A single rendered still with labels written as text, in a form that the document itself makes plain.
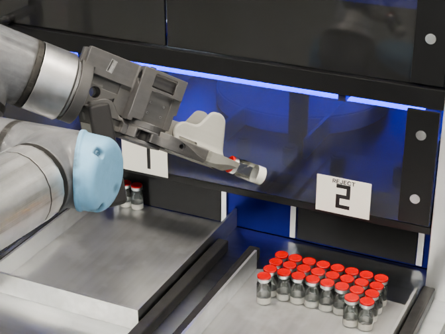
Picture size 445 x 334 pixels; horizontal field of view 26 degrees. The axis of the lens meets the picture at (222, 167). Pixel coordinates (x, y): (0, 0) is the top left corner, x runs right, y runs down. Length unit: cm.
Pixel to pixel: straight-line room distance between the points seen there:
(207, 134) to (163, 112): 6
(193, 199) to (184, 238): 9
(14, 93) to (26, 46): 5
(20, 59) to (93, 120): 10
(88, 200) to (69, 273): 64
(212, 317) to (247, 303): 7
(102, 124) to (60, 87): 6
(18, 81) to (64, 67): 5
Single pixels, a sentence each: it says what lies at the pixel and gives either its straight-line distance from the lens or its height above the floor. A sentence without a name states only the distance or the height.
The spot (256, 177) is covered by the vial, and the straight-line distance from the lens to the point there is 113.
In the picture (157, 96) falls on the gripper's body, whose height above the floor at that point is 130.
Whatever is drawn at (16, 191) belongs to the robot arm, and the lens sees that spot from 83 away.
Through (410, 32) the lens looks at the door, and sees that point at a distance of 135.
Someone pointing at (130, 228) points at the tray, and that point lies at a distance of 165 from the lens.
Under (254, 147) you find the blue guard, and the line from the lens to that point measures 148.
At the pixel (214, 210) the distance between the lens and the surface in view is 166.
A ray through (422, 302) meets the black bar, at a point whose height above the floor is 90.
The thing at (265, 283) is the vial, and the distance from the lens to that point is 142.
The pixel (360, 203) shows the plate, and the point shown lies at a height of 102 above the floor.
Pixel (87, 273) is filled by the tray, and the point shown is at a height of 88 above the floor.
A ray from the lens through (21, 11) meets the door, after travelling 163.
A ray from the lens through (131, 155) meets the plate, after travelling 159.
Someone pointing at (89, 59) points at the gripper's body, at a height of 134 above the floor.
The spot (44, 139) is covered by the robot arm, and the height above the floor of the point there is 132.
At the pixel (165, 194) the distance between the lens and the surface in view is 169.
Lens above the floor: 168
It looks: 25 degrees down
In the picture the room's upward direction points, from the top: straight up
